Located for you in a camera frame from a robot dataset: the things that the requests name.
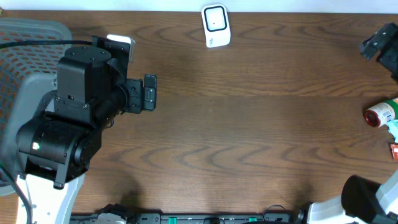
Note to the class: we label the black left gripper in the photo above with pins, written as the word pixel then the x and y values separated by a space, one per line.
pixel 134 104

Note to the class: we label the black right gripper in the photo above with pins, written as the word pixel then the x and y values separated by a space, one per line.
pixel 385 38

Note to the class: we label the green lid jar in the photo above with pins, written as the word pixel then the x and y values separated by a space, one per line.
pixel 381 113

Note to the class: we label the teal wet wipes pack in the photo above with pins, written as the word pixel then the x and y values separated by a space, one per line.
pixel 393 129

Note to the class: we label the orange candy bar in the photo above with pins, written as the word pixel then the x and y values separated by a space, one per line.
pixel 394 151

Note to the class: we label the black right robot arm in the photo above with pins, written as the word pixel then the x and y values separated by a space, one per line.
pixel 363 200

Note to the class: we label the white barcode scanner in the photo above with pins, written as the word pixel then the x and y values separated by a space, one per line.
pixel 216 25

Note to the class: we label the dark grey plastic basket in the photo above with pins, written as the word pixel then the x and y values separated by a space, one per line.
pixel 25 77

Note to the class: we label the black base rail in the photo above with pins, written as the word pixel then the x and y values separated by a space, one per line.
pixel 156 218

